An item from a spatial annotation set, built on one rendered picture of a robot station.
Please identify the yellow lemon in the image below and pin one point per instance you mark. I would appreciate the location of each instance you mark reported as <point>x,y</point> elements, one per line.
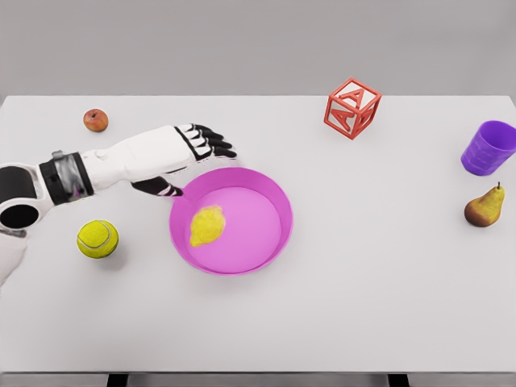
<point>206,225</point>

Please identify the pink plate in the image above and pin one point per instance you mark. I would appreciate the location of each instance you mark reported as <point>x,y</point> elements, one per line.
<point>242,230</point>

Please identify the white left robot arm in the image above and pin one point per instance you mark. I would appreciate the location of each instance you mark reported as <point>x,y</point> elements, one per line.
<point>60,177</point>

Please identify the purple cup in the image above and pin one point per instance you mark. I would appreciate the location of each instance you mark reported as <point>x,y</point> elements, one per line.
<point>488,149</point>

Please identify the yellow tennis ball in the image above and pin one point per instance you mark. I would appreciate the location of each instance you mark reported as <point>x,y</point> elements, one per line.
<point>97,239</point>

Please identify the red apple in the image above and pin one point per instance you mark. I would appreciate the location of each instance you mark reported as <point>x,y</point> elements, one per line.
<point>96,120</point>

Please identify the red letter block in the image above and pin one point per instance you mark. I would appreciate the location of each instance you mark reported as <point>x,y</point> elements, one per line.
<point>351,109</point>

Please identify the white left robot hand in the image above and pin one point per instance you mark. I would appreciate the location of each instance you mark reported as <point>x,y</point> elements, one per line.
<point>161,151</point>

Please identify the brown yellow pear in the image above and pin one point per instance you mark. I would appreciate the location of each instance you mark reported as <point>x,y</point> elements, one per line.
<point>483,207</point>

